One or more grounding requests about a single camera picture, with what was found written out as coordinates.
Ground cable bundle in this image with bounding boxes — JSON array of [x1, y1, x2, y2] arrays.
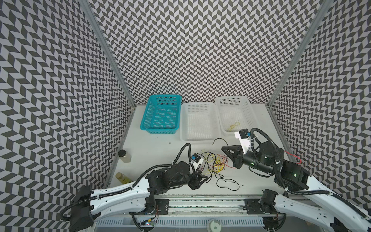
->
[[195, 138, 241, 192]]

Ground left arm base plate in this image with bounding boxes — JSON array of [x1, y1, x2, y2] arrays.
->
[[154, 199, 170, 215]]

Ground round white knob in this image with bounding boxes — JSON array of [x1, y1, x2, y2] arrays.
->
[[207, 219, 222, 232]]

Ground aluminium front rail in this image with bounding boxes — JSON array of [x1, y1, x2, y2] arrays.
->
[[95, 195, 325, 217]]

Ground white plastic basket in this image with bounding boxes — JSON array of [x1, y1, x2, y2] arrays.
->
[[180, 102, 221, 143], [214, 96, 260, 136]]

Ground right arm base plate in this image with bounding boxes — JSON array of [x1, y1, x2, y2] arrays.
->
[[243, 198, 265, 215]]

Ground black cap jar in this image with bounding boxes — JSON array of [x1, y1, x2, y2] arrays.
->
[[117, 149, 131, 163]]

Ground middle white plastic basket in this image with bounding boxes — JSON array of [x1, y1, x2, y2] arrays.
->
[[180, 102, 221, 143]]

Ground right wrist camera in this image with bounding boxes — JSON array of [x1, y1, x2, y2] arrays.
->
[[234, 129, 254, 155]]

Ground yellow liquid bottle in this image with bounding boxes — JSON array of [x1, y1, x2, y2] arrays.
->
[[115, 172, 132, 184]]

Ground right white plastic basket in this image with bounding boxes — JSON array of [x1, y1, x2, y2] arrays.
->
[[214, 96, 260, 136]]

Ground teal plastic basket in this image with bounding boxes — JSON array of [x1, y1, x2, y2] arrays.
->
[[140, 94, 182, 134]]

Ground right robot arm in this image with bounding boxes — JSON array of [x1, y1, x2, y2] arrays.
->
[[221, 128, 371, 232]]

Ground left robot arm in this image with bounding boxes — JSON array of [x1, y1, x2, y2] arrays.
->
[[59, 152, 208, 232]]

